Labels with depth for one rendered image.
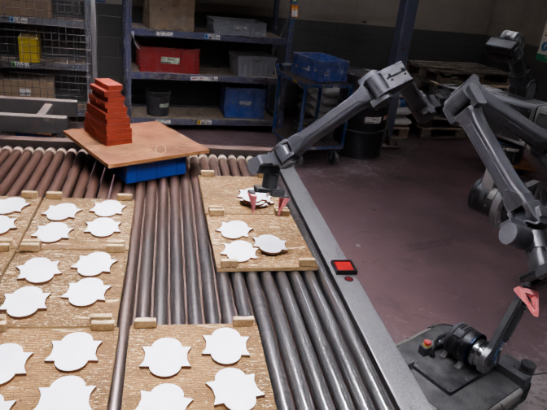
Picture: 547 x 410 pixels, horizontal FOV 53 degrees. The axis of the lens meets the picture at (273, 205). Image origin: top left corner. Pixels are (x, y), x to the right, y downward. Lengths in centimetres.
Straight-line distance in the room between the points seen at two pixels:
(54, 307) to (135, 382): 39
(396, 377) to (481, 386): 123
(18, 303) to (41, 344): 19
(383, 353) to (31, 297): 100
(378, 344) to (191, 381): 55
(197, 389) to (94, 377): 24
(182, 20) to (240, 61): 76
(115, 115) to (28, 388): 145
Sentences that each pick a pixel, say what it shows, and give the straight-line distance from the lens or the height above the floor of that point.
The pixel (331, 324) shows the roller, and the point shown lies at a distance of 165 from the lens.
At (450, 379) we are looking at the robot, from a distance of 267.
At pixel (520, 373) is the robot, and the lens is 284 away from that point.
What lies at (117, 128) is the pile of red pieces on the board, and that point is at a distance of 257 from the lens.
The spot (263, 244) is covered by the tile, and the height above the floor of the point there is 95.
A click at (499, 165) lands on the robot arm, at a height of 144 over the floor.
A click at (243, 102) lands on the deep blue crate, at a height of 33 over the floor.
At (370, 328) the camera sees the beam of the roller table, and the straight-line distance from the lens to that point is 168.
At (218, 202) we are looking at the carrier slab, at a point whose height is 94.
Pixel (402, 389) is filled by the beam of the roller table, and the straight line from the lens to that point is 150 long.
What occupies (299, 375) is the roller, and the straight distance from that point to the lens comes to 146.
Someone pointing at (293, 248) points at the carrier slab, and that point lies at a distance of 198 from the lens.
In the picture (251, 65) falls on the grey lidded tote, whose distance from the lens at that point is 642.
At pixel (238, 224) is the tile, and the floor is 94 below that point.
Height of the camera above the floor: 187
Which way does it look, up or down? 24 degrees down
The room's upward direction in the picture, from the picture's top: 7 degrees clockwise
